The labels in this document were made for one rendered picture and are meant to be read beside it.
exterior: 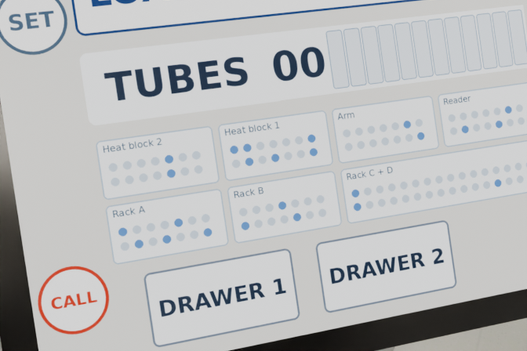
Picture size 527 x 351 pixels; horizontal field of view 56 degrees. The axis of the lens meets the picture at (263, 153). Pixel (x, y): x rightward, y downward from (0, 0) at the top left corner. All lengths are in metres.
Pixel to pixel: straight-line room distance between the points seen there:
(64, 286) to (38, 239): 0.03
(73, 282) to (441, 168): 0.25
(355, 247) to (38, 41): 0.24
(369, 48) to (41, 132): 0.21
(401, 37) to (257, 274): 0.18
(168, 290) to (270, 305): 0.07
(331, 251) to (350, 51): 0.13
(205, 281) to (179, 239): 0.03
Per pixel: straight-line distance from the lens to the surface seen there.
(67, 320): 0.34
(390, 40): 0.35
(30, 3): 0.34
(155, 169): 0.31
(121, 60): 0.32
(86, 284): 0.33
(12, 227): 0.33
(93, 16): 0.33
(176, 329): 0.33
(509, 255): 0.39
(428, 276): 0.36
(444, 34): 0.37
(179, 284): 0.32
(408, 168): 0.35
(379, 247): 0.34
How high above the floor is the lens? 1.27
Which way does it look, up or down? 40 degrees down
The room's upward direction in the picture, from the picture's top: 1 degrees counter-clockwise
